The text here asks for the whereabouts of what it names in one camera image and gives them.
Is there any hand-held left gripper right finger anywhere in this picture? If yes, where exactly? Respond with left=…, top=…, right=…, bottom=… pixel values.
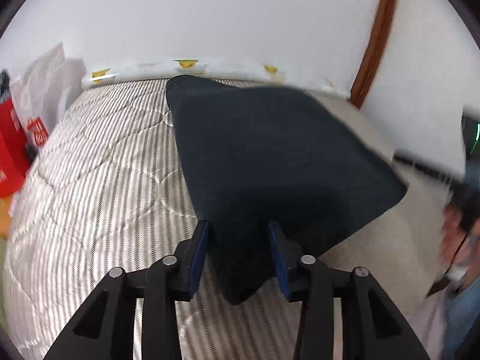
left=267, top=220, right=432, bottom=360

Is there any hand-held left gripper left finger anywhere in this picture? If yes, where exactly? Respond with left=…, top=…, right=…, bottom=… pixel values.
left=43, top=219, right=211, bottom=360

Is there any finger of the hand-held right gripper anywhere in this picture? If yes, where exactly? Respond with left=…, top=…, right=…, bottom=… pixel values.
left=394, top=152, right=467, bottom=187

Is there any black sweater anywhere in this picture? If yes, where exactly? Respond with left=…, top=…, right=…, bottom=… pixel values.
left=165, top=75, right=409, bottom=306

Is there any person's right hand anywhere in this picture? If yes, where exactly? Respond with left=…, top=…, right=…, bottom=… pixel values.
left=439, top=208, right=471, bottom=271

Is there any person in blue shirt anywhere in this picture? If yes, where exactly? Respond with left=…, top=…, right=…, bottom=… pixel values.
left=442, top=270, right=480, bottom=360

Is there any striped quilted bed mattress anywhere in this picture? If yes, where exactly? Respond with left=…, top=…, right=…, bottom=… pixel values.
left=4, top=79, right=451, bottom=360

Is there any white pillow with yellow ducks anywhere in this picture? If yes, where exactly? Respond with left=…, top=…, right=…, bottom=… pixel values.
left=82, top=57, right=351, bottom=100

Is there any wooden nightstand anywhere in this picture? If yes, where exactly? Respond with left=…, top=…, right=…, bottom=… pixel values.
left=0, top=198, right=13, bottom=235

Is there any red paper bag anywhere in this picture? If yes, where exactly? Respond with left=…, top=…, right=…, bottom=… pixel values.
left=0, top=95, right=32, bottom=197

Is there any white shopping bag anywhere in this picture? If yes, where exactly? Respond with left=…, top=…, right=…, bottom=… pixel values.
left=9, top=41, right=70, bottom=146

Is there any brown wooden door frame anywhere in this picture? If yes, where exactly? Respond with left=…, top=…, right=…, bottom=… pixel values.
left=349, top=0, right=399, bottom=109

